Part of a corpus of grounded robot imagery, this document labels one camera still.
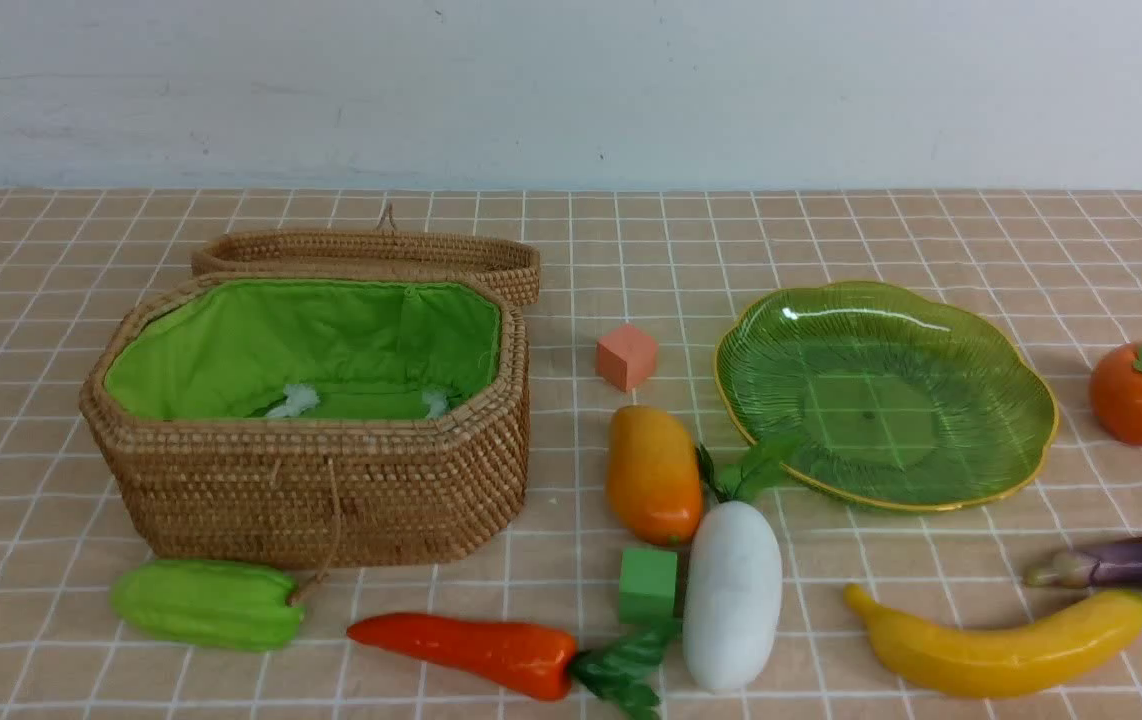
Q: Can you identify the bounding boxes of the orange yellow toy mango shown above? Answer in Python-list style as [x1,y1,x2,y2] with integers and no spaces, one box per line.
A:
[606,405,703,547]

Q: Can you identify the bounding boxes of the white toy radish green leaves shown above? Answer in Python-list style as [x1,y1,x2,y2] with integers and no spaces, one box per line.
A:
[682,434,801,693]

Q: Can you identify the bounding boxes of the orange toy carrot green leaves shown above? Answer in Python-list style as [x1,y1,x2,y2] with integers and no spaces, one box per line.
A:
[347,611,682,719]

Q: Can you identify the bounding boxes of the yellow toy banana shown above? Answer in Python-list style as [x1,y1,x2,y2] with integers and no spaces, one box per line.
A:
[842,584,1142,698]

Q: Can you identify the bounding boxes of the purple toy eggplant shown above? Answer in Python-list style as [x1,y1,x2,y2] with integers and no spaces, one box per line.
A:
[1023,536,1142,591]

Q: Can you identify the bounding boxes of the orange foam cube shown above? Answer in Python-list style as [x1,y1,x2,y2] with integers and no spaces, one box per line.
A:
[597,323,659,393]

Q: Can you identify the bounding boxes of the checkered beige tablecloth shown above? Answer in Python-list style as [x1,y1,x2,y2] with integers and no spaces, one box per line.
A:
[0,189,1142,720]

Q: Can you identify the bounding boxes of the woven wicker basket lid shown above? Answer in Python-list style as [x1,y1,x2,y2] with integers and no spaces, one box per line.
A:
[190,205,542,307]

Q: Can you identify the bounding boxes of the green foam cube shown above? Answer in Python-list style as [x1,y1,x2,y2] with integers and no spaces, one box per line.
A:
[617,546,679,625]

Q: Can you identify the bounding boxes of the green glass leaf plate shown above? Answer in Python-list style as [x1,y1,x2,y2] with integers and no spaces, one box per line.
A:
[713,281,1060,512]

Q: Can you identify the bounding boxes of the woven wicker basket green lining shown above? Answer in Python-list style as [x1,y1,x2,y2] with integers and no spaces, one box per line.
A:
[79,272,532,571]

